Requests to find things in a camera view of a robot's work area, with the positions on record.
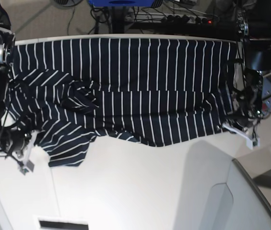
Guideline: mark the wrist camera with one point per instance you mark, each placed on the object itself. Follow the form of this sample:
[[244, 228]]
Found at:
[[25, 167], [252, 143]]

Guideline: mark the power strip with red light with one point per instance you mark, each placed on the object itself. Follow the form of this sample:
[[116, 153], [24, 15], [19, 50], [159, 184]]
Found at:
[[190, 19]]

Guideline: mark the navy white striped t-shirt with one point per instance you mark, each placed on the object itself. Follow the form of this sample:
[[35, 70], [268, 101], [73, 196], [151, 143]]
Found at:
[[155, 92]]

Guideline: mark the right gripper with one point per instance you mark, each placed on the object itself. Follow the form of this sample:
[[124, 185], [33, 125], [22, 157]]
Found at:
[[18, 144]]

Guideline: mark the blue plastic bin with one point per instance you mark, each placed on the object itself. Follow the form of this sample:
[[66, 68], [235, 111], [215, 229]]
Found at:
[[121, 3]]

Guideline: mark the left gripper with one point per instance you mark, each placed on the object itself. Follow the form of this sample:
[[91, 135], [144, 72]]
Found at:
[[243, 125]]

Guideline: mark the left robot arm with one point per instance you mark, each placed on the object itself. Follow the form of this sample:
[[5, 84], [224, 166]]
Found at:
[[252, 103]]

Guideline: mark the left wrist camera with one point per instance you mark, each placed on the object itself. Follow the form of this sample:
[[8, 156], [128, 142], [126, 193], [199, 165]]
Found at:
[[252, 143]]

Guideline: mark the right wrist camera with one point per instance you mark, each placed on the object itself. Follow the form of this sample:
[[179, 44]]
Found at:
[[25, 167]]

